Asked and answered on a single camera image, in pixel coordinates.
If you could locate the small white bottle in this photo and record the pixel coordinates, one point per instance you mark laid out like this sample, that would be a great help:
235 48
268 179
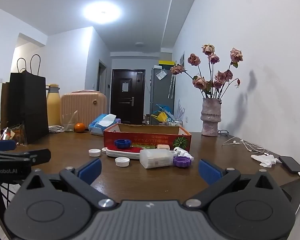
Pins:
181 151

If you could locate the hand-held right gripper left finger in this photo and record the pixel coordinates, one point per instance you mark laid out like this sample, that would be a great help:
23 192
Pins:
91 170

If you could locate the white bottle cap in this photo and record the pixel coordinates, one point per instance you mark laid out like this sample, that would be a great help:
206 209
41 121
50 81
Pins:
122 161
104 150
94 152

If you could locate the brown paper bag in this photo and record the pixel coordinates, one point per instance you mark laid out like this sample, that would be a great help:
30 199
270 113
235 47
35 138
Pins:
4 105

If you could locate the black eyeglasses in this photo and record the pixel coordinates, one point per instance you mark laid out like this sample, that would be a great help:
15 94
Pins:
223 131

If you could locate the bright round ceiling lamp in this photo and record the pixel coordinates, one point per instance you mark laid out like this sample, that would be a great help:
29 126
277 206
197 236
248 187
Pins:
102 12

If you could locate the yellow thermos bottle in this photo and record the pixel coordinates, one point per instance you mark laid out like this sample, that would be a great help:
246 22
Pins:
53 107

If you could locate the black smartphone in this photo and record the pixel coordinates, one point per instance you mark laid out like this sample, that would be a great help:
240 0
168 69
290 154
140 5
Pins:
291 164

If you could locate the blue bottle cap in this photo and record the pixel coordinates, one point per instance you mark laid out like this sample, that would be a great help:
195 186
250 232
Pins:
122 143

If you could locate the purple bottle cap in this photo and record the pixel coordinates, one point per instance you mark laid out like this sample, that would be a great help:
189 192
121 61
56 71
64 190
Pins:
182 162

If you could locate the clear snack bag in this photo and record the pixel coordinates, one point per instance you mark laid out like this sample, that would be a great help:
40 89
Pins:
18 135

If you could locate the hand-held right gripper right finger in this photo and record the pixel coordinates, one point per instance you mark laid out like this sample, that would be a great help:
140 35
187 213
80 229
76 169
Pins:
208 171

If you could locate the yellow plastic item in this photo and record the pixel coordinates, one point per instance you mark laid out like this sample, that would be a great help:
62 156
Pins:
161 116

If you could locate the black paper bag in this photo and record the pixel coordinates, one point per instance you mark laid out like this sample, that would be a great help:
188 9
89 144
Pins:
27 105

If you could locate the blue tissue pack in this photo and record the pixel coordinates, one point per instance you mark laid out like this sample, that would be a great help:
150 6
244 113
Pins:
100 126

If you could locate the dark brown entrance door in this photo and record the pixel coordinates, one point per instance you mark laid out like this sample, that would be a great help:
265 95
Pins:
126 100

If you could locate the translucent white plastic box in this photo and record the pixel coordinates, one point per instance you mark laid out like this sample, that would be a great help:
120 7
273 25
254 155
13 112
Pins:
156 158

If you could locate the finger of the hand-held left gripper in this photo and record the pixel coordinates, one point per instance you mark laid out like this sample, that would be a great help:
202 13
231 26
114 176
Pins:
2 145
41 156

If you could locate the red cardboard box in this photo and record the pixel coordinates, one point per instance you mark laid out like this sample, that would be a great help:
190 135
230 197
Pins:
150 138

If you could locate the grey refrigerator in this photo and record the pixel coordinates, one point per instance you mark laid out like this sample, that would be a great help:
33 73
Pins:
160 92

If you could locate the small white block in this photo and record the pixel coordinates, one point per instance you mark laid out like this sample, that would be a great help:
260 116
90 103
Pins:
163 147

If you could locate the orange fruit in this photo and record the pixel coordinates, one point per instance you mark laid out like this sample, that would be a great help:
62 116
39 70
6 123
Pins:
79 127

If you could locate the dried pink roses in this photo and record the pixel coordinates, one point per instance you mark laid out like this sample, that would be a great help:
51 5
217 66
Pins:
200 82

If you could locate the framed wall picture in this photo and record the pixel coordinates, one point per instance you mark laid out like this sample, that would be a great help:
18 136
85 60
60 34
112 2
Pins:
182 59

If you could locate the pink ribbed suitcase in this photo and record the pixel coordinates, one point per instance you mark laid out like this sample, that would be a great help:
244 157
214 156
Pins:
85 105

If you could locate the crumpled white tissue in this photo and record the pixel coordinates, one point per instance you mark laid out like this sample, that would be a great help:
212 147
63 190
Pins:
265 160

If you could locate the pink ceramic vase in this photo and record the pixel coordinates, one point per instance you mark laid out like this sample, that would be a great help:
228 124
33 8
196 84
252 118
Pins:
211 117

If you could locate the white tray with red inlay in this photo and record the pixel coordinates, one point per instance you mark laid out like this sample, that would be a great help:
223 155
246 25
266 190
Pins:
125 153

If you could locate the clear glass cup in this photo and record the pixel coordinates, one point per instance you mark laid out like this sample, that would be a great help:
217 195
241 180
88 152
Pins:
69 126

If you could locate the small ceiling lamp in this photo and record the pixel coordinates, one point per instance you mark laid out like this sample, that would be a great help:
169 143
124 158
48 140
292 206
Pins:
139 44

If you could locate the yellow box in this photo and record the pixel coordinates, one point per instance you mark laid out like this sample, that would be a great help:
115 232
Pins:
165 62

